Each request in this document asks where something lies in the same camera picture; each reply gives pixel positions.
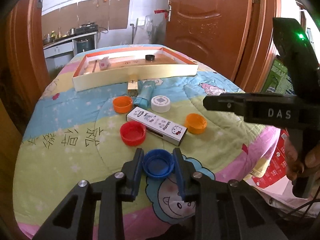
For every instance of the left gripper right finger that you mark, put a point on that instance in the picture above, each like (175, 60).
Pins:
(184, 170)

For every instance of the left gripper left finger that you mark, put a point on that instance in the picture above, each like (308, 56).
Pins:
(133, 173)

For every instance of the blue bottle cap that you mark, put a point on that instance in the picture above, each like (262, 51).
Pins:
(158, 164)

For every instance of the white hello kitty box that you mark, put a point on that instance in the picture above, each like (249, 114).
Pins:
(159, 126)

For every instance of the red bottle cap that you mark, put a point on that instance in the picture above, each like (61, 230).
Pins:
(133, 133)

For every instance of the orange bottle cap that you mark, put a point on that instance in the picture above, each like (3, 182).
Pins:
(195, 123)
(122, 104)

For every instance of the white jar lid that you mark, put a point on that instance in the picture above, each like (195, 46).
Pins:
(160, 104)

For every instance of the gold rectangular box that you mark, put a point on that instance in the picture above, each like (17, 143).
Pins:
(132, 86)

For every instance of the teal cosmetic tube box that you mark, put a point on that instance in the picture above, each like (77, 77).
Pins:
(144, 96)

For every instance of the black bottle cap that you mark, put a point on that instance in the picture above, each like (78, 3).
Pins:
(150, 57)

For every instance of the person right hand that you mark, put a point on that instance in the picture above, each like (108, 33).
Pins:
(294, 167)

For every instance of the red beverage carton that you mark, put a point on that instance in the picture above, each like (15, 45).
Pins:
(276, 169)

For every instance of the colourful cartoon sheep tablecloth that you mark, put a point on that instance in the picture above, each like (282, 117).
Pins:
(91, 134)

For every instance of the orange shallow cardboard tray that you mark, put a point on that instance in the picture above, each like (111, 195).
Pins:
(127, 61)

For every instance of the brown wooden door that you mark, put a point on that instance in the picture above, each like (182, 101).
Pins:
(213, 32)

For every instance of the teal air fryer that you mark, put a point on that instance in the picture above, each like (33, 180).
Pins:
(85, 45)

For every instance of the white kitchen counter cabinet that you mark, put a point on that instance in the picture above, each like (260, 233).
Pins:
(60, 53)

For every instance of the white plastic sack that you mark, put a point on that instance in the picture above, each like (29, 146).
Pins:
(144, 33)

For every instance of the black gas stove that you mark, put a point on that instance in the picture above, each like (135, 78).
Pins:
(86, 28)

